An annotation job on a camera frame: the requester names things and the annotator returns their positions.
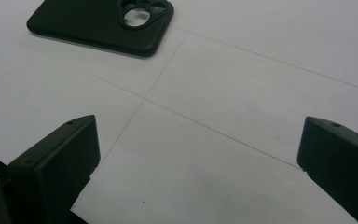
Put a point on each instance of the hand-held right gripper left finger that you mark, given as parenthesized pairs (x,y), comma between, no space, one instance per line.
(56,161)

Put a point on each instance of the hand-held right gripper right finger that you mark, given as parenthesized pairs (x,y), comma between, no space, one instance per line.
(338,158)

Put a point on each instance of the black game controller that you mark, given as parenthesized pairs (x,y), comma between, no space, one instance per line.
(84,25)

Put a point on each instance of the white table cover sheet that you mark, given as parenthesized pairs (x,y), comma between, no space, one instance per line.
(205,102)

